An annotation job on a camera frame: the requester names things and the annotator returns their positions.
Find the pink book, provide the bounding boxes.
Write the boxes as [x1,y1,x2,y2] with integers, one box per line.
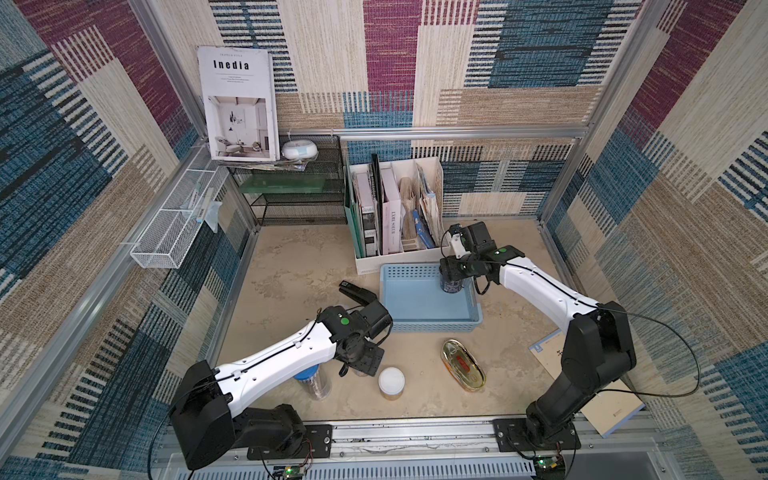
[381,168,402,255]

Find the grey round tin can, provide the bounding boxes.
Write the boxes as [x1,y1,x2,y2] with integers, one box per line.
[439,263,464,294]

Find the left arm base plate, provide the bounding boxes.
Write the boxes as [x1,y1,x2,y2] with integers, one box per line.
[247,423,333,461]

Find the Inedia magazine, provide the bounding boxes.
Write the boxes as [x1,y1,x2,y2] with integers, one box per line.
[197,46,280,164]

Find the green cutting mat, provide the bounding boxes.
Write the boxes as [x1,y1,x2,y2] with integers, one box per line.
[239,174,326,194]

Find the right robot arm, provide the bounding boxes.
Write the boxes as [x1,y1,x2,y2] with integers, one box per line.
[439,222,637,449]

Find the white round device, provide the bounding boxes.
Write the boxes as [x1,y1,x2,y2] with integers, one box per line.
[281,139,319,161]

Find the clear jar blue lid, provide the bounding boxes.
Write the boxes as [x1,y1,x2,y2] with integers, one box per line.
[294,364,331,400]

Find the green folder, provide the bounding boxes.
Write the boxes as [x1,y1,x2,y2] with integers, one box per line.
[344,167,366,260]

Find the black wire shelf rack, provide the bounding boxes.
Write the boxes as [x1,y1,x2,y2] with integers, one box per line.
[228,135,346,226]

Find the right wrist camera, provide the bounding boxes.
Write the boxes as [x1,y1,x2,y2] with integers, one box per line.
[450,233,468,259]

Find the white wire basket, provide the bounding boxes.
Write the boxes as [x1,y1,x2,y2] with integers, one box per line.
[118,166,227,269]

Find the white file organizer box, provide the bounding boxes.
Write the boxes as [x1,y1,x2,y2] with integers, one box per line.
[344,155,443,275]

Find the black stapler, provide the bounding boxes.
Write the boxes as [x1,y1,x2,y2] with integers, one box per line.
[339,280,378,306]

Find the oval gold fish tin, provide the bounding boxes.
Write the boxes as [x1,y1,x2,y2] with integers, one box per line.
[441,339,486,392]

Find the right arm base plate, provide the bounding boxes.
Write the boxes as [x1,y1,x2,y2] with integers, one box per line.
[492,416,582,453]

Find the light blue plastic basket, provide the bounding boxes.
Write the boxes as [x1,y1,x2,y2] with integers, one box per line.
[379,263,483,333]

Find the small orange can white lid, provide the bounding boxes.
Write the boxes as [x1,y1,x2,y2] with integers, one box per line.
[378,367,406,400]

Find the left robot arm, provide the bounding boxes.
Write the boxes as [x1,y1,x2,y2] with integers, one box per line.
[168,301,393,472]

